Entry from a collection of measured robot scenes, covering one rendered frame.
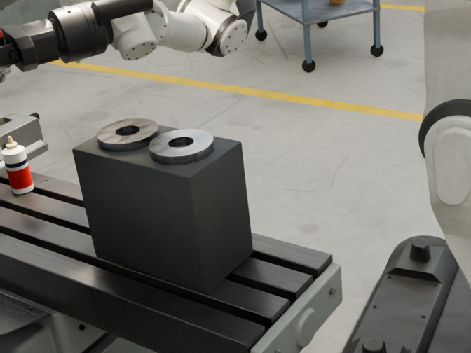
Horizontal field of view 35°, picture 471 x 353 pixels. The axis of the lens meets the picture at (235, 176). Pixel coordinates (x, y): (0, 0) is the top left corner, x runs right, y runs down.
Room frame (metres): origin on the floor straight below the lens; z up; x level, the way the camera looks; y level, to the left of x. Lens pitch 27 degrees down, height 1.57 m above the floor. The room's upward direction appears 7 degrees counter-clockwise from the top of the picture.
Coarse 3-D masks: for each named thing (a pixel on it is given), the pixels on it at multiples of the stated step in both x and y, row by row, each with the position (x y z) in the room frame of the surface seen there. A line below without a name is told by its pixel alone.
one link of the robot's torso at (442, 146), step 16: (432, 128) 1.10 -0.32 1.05; (448, 128) 1.09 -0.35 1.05; (464, 128) 1.07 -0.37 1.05; (432, 144) 1.09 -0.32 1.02; (448, 144) 1.08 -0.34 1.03; (464, 144) 1.07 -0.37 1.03; (432, 160) 1.09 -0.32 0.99; (448, 160) 1.08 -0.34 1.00; (464, 160) 1.07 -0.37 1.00; (432, 176) 1.10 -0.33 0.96; (448, 176) 1.08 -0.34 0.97; (464, 176) 1.07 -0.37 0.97; (432, 192) 1.10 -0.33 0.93; (448, 192) 1.08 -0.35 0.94; (464, 192) 1.06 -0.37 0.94; (432, 208) 1.11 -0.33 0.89; (448, 208) 1.09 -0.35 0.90; (464, 208) 1.08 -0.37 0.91; (448, 224) 1.11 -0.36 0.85; (464, 224) 1.10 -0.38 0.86; (448, 240) 1.12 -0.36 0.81; (464, 240) 1.11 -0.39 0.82; (464, 256) 1.11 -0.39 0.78; (464, 272) 1.11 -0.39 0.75
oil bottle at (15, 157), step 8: (8, 144) 1.25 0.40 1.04; (16, 144) 1.26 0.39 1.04; (8, 152) 1.25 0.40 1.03; (16, 152) 1.24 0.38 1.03; (24, 152) 1.26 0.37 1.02; (8, 160) 1.24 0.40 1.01; (16, 160) 1.24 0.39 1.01; (24, 160) 1.25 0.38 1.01; (8, 168) 1.24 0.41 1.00; (16, 168) 1.24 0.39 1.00; (24, 168) 1.25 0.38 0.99; (8, 176) 1.25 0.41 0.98; (16, 176) 1.24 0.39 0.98; (24, 176) 1.24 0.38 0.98; (16, 184) 1.24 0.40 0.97; (24, 184) 1.24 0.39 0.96; (32, 184) 1.26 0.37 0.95; (16, 192) 1.24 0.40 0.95; (24, 192) 1.24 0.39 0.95
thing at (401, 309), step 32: (416, 256) 1.36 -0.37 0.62; (448, 256) 1.38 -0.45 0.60; (384, 288) 1.30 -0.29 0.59; (416, 288) 1.29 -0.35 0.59; (448, 288) 1.29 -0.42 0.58; (384, 320) 1.20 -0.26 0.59; (416, 320) 1.19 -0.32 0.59; (448, 320) 1.20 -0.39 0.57; (352, 352) 1.10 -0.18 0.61; (384, 352) 1.06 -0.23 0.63; (416, 352) 1.10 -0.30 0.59; (448, 352) 1.11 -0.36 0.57
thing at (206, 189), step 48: (96, 144) 1.00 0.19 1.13; (144, 144) 0.97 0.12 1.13; (192, 144) 0.94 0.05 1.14; (240, 144) 0.95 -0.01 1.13; (96, 192) 0.98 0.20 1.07; (144, 192) 0.92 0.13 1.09; (192, 192) 0.87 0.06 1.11; (240, 192) 0.94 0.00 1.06; (96, 240) 0.99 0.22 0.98; (144, 240) 0.93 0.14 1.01; (192, 240) 0.87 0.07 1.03; (240, 240) 0.93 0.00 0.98; (192, 288) 0.88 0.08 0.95
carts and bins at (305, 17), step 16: (256, 0) 5.00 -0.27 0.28; (272, 0) 4.83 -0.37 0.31; (288, 0) 4.79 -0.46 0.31; (304, 0) 4.26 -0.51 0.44; (320, 0) 4.70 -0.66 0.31; (336, 0) 4.57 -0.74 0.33; (352, 0) 4.61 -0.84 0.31; (288, 16) 4.47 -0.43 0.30; (304, 16) 4.26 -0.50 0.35; (320, 16) 4.34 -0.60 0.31; (336, 16) 4.32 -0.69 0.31; (256, 32) 5.00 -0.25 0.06; (304, 32) 4.27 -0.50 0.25; (304, 48) 4.29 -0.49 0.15; (304, 64) 4.26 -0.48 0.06
